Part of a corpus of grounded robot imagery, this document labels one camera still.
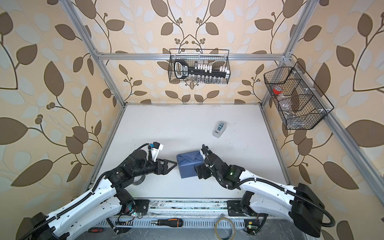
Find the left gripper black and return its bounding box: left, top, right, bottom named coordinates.
left=132, top=155, right=178, bottom=179

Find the light blue wrapping paper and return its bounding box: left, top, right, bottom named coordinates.
left=177, top=151, right=204, bottom=179

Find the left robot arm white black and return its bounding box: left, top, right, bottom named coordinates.
left=20, top=150, right=173, bottom=240

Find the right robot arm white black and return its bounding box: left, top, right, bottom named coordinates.
left=196, top=145, right=336, bottom=238

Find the grey tape dispenser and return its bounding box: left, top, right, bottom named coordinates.
left=213, top=121, right=227, bottom=138

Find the clear tape roll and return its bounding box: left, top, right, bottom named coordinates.
left=214, top=217, right=236, bottom=240

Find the black orange screwdriver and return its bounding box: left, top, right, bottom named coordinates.
left=151, top=219, right=184, bottom=228

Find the grey duct tape roll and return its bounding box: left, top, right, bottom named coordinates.
left=132, top=175, right=146, bottom=186

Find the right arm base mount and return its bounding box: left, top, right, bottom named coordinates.
left=227, top=200, right=267, bottom=218

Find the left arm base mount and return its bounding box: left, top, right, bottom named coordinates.
left=119, top=199, right=150, bottom=216

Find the red handled ratchet wrench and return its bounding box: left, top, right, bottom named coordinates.
left=88, top=228, right=104, bottom=233

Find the black socket set rail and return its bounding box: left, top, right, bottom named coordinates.
left=173, top=60, right=231, bottom=81

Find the right wire basket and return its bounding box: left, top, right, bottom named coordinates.
left=264, top=62, right=334, bottom=130

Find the wire basket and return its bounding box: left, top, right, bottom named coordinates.
left=264, top=62, right=334, bottom=130
left=167, top=48, right=231, bottom=85

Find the back wire basket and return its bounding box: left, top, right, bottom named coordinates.
left=167, top=48, right=231, bottom=85

